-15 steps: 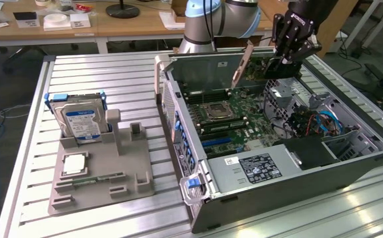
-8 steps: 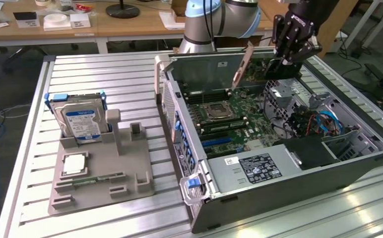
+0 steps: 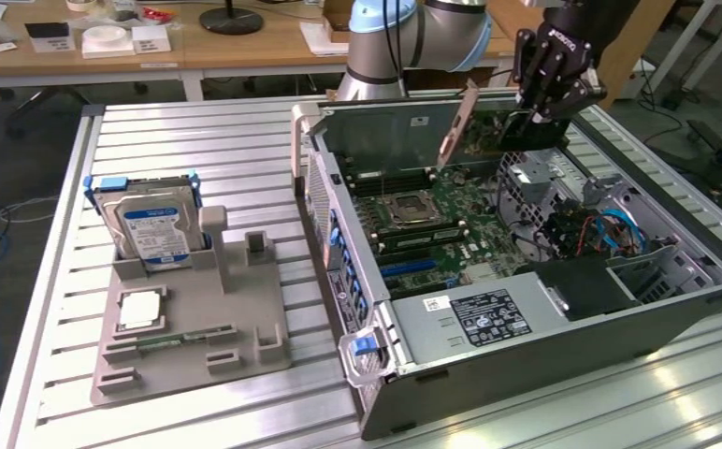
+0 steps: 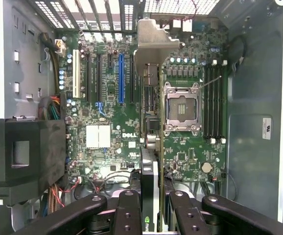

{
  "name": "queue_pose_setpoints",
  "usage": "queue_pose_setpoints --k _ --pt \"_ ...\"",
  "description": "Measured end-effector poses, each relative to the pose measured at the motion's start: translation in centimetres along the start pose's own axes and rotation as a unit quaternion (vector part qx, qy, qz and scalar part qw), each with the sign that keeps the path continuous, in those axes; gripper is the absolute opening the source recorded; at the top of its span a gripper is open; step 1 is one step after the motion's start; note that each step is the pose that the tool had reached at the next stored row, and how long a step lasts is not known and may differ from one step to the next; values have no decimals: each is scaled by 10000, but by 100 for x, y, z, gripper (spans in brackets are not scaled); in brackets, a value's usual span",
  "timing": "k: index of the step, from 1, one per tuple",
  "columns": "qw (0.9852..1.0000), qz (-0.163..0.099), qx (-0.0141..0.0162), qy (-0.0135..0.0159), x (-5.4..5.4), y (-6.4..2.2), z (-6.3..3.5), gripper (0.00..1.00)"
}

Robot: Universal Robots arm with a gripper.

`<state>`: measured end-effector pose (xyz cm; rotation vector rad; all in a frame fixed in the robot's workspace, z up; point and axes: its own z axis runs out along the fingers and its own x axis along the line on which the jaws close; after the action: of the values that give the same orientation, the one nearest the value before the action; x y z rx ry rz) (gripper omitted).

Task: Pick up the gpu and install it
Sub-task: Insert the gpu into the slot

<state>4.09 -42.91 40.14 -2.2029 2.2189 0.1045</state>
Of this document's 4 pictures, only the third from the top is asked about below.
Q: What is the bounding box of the metal disk bay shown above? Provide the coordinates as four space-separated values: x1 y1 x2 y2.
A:
603 242 722 305

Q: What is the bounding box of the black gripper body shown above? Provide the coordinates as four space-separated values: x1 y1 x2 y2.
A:
535 0 642 71

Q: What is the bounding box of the white box with black top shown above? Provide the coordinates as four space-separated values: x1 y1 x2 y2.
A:
23 22 77 53

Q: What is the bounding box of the white box with tape roll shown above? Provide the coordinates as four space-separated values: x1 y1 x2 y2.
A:
79 25 137 60

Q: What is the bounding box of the plain white box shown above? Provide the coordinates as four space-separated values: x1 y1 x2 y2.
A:
130 25 173 55

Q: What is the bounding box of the grey parts rack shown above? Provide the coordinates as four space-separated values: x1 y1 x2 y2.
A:
89 205 291 408

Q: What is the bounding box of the blue wire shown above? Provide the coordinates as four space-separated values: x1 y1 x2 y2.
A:
591 210 650 256

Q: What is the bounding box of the silver CPU chip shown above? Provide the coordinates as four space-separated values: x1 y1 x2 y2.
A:
117 293 165 328

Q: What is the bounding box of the black chair base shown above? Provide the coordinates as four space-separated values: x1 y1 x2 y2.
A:
2 86 94 139

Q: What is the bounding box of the white paper stack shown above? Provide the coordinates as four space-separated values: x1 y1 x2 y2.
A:
301 21 350 56

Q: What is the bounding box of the white floor cable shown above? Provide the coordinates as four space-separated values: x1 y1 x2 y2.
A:
0 196 57 224

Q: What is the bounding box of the CPU socket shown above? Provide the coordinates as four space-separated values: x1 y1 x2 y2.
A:
382 191 441 230

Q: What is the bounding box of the blue expansion slot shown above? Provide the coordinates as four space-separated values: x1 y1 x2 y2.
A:
381 258 438 277

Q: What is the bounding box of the blue case latch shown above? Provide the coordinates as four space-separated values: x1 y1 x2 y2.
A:
347 337 378 361

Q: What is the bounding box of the graphics card with fan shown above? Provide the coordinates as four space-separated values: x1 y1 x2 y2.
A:
437 78 574 167

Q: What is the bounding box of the wooden cabinet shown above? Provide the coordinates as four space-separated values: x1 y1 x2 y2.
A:
491 0 678 109

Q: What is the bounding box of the black round lamp base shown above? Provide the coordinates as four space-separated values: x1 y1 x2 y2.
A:
198 0 266 36

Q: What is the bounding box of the black open PC case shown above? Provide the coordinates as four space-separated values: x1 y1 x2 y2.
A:
290 88 722 442

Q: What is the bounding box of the grey power supply unit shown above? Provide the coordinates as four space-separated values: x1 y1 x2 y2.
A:
391 273 573 366

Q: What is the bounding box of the green RAM stick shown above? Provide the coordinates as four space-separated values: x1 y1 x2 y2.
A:
133 326 229 350

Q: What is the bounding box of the hard disk in blue caddy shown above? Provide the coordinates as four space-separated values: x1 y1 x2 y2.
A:
81 171 213 272

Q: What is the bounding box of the small cardboard box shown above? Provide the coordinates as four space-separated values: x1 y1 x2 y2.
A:
322 0 354 32

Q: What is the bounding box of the wooden desk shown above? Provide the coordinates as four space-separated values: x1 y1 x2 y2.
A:
0 0 525 90

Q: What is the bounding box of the metal drive cage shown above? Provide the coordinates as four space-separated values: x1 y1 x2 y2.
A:
498 149 587 221

